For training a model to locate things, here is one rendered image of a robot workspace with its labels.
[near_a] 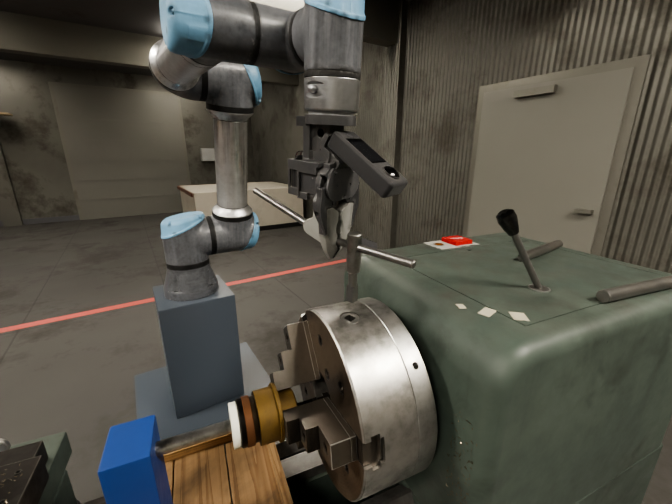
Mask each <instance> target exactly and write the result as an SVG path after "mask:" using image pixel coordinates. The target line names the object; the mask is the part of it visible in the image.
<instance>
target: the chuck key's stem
mask: <svg viewBox="0 0 672 504"><path fill-rule="evenodd" d="M360 244H362V233H361V232H358V231H350V232H348V233H347V256H346V271H347V272H348V284H347V285H346V301H348V302H350V303H354V302H356V301H357V300H358V284H357V273H359V272H360V265H361V252H358V251H357V247H358V245H360Z"/></svg>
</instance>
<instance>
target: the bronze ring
mask: <svg viewBox="0 0 672 504"><path fill-rule="evenodd" d="M235 402H236V405H237V410H238V415H239V422H240V428H241V436H242V448H243V449H244V448H247V447H248V448H249V447H252V446H255V445H256V443H258V442H259V443H260V445H261V446H264V445H267V444H270V443H272V442H275V441H278V440H279V442H280V443H282V442H284V441H285V424H284V417H283V410H287V409H290V408H293V407H297V402H296V398H295V395H294V392H293V390H292V389H291V388H286V389H283V390H279V391H277V388H276V386H275V384H274V383H273V382H272V383H269V385H268V387H264V388H261V389H257V390H254V391H252V396H249V397H248V395H245V396H242V397H240V398H237V399H236V400H235Z"/></svg>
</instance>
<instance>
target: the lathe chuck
mask: <svg viewBox="0 0 672 504"><path fill-rule="evenodd" d="M344 313H354V314H356V315H358V316H359V317H360V321H359V322H357V323H355V324H348V323H345V322H343V321H342V320H341V319H340V316H341V315H342V314H344ZM306 316H307V320H308V324H309V329H310V333H311V337H312V342H313V346H314V350H315V355H316V359H317V363H318V368H319V371H320V372H321V374H322V375H323V376H320V377H321V379H318V380H314V381H311V382H307V383H304V384H300V387H301V392H302V397H303V401H305V400H308V399H312V398H315V397H317V398H319V397H322V396H321V395H322V393H324V392H328V394H330V398H331V401H332V402H333V404H334V405H335V406H336V408H337V409H338V411H339V412H340V413H341V415H342V416H343V417H344V419H345V420H346V421H347V423H348V424H349V426H350V427H351V428H352V430H353V431H354V432H355V434H356V435H357V437H358V438H359V439H360V441H361V442H362V443H363V444H367V443H370V442H371V437H372V436H375V435H378V436H379V437H380V438H381V453H382V459H381V460H379V464H378V465H375V466H373V467H372V466H371V464H369V465H366V466H364V467H363V464H362V463H361V461H360V460H359V458H358V460H356V461H353V462H351V463H349V464H346V465H344V466H341V467H339V468H336V469H334V470H331V468H330V466H329V464H328V462H327V461H326V459H325V457H324V455H323V453H322V451H321V449H318V452H319V455H320V458H321V460H322V462H323V465H324V467H325V469H326V471H327V473H328V475H329V477H330V479H331V480H332V482H333V484H334V485H335V487H336V488H337V490H338V491H339V492H340V493H341V494H342V496H344V497H345V498H346V499H348V500H349V501H351V502H358V501H360V500H362V499H364V498H366V497H368V496H370V495H373V494H375V493H377V492H379V491H381V490H383V489H385V488H387V487H390V486H392V485H394V484H396V483H398V482H400V481H402V480H405V479H406V478H408V477H409V476H410V475H411V474H412V472H413V470H414V468H415V466H416V462H417V458H418V451H419V426H418V417H417V410H416V405H415V400H414V396H413V392H412V388H411V384H410V381H409V378H408V375H407V372H406V369H405V366H404V364H403V361H402V359H401V356H400V354H399V352H398V350H397V347H396V345H395V343H394V341H393V340H392V338H391V336H390V334H389V333H388V331H387V329H386V328H385V326H384V325H383V323H382V322H381V321H380V319H379V318H378V317H377V316H376V315H375V314H374V312H373V311H371V310H370V309H369V308H368V307H367V306H366V305H364V304H362V303H361V302H358V301H356V302H354V303H350V302H348V301H345V302H340V303H335V304H330V305H325V306H320V307H315V308H309V309H306Z"/></svg>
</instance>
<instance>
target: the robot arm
mask: <svg viewBox="0 0 672 504"><path fill-rule="evenodd" d="M303 1H304V7H302V8H300V9H298V10H296V11H289V10H285V9H281V8H277V7H273V6H269V5H265V4H261V3H257V2H253V1H248V0H159V8H160V20H161V28H162V34H163V39H161V40H159V41H157V42H156V43H155V44H154V45H153V47H152V48H151V50H150V54H149V59H148V61H149V67H150V70H151V73H152V75H153V77H154V78H155V80H156V81H157V82H158V83H159V84H160V85H161V86H162V87H163V88H165V89H166V90H168V91H169V92H171V93H173V94H175V95H177V96H179V97H182V98H185V99H189V100H194V101H204V102H206V109H207V111H208V112H209V113H210V114H211V115H212V116H213V127H214V148H215V170H216V191H217V204H216V205H215V206H214V207H213V208H212V216H205V215H204V213H203V212H200V211H194V212H185V213H180V214H176V215H173V216H170V217H167V218H165V219H164V220H163V221H162V222H161V239H162V242H163V248H164V254H165V260H166V266H167V272H166V277H165V282H164V287H163V291H164V296H165V298H166V299H168V300H172V301H191V300H197V299H201V298H204V297H207V296H209V295H212V294H213V293H215V292H216V291H217V290H218V288H219V286H218V280H217V278H216V275H215V273H214V271H213V269H212V267H211V265H210V261H209V255H213V254H220V253H226V252H233V251H243V250H245V249H250V248H252V247H254V246H255V245H256V243H257V241H258V238H259V230H260V228H259V220H258V217H257V215H256V214H255V213H254V212H253V210H252V208H251V207H250V206H249V205H248V204H247V120H248V119H249V118H250V117H251V116H252V115H253V106H258V105H259V104H260V102H261V98H262V83H261V77H260V72H259V69H258V67H265V68H271V69H275V70H277V71H278V72H280V73H284V74H289V75H297V74H301V73H304V109H305V110H306V111H308V114H305V116H296V126H303V151H297V152H296V155H295V158H290V159H288V193H289V194H292V195H296V196H297V198H301V199H305V200H309V199H313V217H312V218H309V219H306V220H305V221H304V222H303V228H304V231H305V232H306V233H307V234H309V235H310V236H311V237H313V238H314V239H316V240H317V241H319V242H320V243H321V245H322V248H323V251H324V253H325V255H326V256H327V257H328V259H333V258H336V257H337V255H338V254H339V252H340V250H341V249H342V246H339V245H337V244H336V241H337V237H339V238H342V239H345V240H346V239H347V233H348V232H350V228H351V226H352V225H353V222H354V219H355V215H356V212H357V208H358V203H359V184H360V182H359V177H360V178H361V179H363V180H364V181H365V182H366V183H367V184H368V185H369V186H370V187H371V188H372V189H373V190H374V191H375V192H376V193H377V194H378V195H379V196H380V197H382V198H387V197H391V196H395V195H399V194H400V193H401V192H402V191H403V189H404V188H405V187H406V185H407V183H408V181H407V179H406V178H405V177H403V176H402V175H401V174H400V173H399V172H398V171H397V170H396V169H395V168H393V167H392V166H391V165H390V164H389V163H388V162H387V161H386V160H385V159H383V158H382V157H381V156H380V155H379V154H378V153H377V152H376V151H375V150H373V149H372V148H371V147H370V146H369V145H368V144H367V143H366V142H365V141H363V140H362V139H361V138H360V137H359V136H358V135H357V134H356V133H355V132H350V131H344V126H356V116H354V113H357V112H358V111H359V97H360V82H361V81H360V74H361V59H362V44H363V29H364V21H365V19H366V16H365V14H364V10H365V0H303ZM257 66H258V67H257ZM298 152H301V153H300V155H297V154H298ZM302 152H303V155H302ZM291 173H292V186H291Z"/></svg>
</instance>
